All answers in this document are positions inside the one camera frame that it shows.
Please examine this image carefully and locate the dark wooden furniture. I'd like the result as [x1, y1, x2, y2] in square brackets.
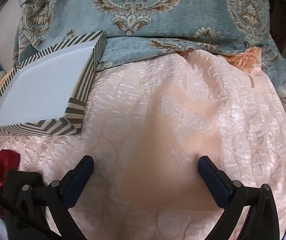
[268, 0, 286, 63]

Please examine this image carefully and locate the striped cardboard box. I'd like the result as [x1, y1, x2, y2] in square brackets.
[0, 30, 108, 137]

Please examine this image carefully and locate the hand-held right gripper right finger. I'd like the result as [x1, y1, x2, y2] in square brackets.
[197, 155, 280, 240]

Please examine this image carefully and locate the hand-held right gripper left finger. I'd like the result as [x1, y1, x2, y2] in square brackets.
[4, 155, 95, 240]

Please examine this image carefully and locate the pink textured blanket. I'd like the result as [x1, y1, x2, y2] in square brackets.
[0, 47, 286, 240]

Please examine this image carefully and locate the black cloth band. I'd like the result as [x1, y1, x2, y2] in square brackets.
[3, 169, 43, 205]

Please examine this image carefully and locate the teal damask cloth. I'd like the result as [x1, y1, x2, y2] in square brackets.
[13, 0, 286, 90]

